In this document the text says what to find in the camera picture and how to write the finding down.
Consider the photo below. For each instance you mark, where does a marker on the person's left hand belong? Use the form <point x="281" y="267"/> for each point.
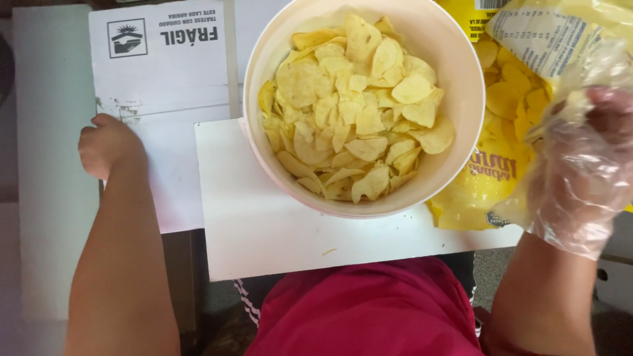
<point x="110" y="146"/>

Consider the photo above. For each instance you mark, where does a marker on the person's right hand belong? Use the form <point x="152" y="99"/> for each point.
<point x="588" y="168"/>

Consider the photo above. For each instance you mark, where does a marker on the person's left fingers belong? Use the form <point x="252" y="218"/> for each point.
<point x="94" y="131"/>

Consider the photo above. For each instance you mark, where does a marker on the yellow potato chip bag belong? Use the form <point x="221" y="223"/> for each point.
<point x="499" y="148"/>

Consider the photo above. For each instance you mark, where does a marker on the white foam panel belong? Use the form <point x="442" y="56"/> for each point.
<point x="54" y="163"/>

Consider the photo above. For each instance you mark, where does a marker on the white cardboard box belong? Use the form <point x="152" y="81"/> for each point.
<point x="173" y="99"/>

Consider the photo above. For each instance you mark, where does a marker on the white flat board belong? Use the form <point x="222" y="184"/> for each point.
<point x="257" y="227"/>

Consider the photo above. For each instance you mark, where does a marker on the heap of potato chips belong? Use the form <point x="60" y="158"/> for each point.
<point x="353" y="109"/>

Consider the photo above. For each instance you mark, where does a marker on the small chip crumb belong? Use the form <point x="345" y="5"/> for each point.
<point x="329" y="251"/>

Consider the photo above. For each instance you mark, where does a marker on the person's red shirt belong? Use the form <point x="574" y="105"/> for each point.
<point x="366" y="311"/>

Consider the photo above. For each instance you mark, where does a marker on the white plastic bucket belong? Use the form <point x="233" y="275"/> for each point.
<point x="460" y="99"/>

